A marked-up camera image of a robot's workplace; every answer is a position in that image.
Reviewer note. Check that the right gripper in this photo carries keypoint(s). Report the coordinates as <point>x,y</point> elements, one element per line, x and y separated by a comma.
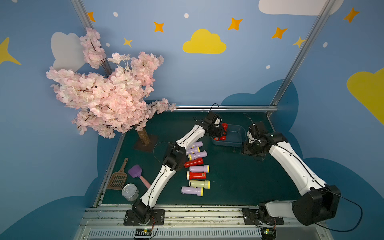
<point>250,148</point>

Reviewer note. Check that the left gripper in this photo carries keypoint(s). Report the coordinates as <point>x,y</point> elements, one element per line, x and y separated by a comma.
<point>218,130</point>

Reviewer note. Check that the large red flashlight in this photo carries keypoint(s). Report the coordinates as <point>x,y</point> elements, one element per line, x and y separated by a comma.
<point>225,128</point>

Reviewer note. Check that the clear blue storage box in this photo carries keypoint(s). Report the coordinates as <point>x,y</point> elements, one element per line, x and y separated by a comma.
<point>236,135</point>

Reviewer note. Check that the red flashlight white head top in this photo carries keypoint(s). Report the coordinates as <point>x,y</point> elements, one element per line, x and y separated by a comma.
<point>223,138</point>

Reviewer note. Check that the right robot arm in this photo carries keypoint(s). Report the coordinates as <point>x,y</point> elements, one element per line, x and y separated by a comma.
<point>318,201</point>

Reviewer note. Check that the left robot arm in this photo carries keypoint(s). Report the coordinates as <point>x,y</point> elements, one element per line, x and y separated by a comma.
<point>174,158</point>

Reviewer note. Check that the purple flashlight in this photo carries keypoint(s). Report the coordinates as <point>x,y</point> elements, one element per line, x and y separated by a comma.
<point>198,191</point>
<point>198,155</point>
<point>197,144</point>
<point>199,169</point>
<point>193,151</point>

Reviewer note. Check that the red flashlight middle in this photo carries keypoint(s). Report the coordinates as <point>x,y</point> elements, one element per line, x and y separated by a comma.
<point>196,162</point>

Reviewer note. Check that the orange flashlight white head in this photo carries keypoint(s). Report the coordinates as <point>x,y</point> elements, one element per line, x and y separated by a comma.
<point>196,176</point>

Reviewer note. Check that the cream yellow flashlight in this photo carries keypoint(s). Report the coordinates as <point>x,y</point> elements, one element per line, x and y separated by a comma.
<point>200,184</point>

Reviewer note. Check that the purple flashlight bottom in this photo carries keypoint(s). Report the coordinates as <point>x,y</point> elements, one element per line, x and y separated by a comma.
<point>198,191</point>

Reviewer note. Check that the purple pink spatula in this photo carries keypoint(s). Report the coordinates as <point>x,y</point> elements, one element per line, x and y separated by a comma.
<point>136,172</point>

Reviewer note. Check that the silver tin can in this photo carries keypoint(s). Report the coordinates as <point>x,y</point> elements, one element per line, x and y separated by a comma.
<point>130,192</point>

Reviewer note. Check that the pink cherry blossom tree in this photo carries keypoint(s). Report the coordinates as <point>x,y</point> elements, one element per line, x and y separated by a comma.
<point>110,104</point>

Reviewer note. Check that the brown litter scoop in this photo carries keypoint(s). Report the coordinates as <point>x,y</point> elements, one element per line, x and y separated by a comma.
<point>118,179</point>

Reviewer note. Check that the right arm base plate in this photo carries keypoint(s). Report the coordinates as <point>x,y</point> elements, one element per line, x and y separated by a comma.
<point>252,216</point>

